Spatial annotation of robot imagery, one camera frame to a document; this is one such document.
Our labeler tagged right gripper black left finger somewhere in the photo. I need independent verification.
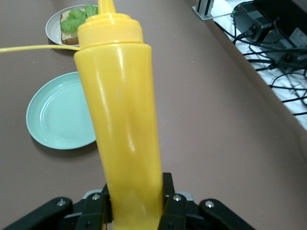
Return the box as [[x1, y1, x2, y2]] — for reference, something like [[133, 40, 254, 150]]
[[0, 183, 114, 230]]

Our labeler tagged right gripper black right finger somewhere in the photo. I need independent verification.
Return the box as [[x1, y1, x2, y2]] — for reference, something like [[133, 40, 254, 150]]
[[158, 172, 255, 230]]

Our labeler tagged yellow squeeze bottle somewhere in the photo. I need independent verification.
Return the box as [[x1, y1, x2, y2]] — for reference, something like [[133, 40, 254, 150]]
[[0, 0, 166, 230]]

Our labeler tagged brown bread slice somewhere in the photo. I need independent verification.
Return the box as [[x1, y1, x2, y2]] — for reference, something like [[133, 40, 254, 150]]
[[60, 11, 80, 46]]

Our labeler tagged mint green plate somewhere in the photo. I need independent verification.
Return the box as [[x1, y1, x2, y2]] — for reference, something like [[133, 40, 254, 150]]
[[25, 71, 97, 150]]

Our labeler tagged beige plate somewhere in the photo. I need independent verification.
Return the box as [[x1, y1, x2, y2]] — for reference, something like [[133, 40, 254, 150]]
[[45, 4, 101, 46]]

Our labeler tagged black power adapter box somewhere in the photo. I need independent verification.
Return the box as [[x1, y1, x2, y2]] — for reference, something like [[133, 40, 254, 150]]
[[233, 2, 280, 43]]

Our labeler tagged grey metal box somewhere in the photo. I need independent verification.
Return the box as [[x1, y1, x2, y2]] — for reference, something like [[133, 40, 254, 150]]
[[286, 26, 307, 50]]

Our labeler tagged aluminium profile post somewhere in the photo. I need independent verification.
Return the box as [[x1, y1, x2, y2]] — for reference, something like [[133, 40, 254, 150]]
[[191, 0, 214, 20]]

